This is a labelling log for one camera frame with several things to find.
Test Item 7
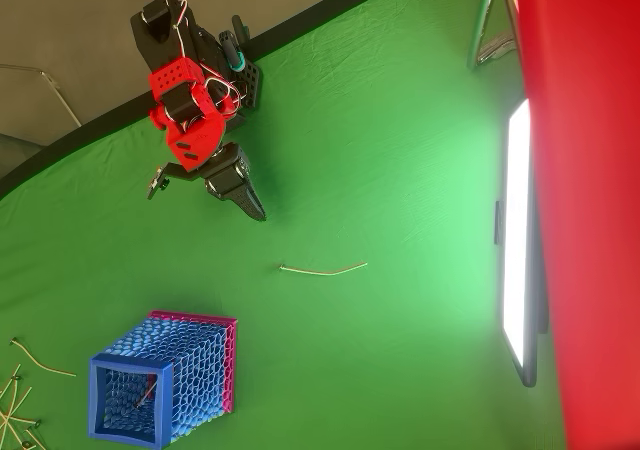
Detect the blue and pink lattice basket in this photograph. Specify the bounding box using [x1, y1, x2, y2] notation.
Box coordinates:
[88, 309, 239, 447]

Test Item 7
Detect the thin curved yellow-green cable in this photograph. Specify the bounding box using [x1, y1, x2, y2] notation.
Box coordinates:
[9, 337, 78, 378]

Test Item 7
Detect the thin light wooden stick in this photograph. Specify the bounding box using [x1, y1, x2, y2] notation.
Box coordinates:
[0, 413, 41, 429]
[0, 363, 23, 402]
[0, 419, 31, 450]
[0, 386, 33, 427]

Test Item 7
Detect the green cloth with black edge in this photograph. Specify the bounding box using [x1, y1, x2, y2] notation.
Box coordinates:
[0, 0, 569, 450]

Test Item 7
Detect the white glowing light panel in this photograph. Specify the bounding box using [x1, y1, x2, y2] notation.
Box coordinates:
[493, 97, 551, 389]

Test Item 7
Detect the large red panel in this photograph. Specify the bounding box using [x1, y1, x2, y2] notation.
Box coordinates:
[509, 0, 640, 450]

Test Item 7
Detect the small black camera board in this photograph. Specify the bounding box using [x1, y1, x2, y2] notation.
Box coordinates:
[146, 162, 201, 201]

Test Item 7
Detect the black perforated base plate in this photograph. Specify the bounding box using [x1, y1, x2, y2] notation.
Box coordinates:
[233, 59, 264, 112]

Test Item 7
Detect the black clamp with teal ring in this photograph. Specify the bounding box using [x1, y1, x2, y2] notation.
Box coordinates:
[217, 14, 251, 74]

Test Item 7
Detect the thin white cable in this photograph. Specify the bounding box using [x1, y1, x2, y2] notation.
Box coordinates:
[0, 63, 83, 128]

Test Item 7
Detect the metal stand frame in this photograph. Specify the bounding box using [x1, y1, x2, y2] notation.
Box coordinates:
[466, 0, 519, 71]

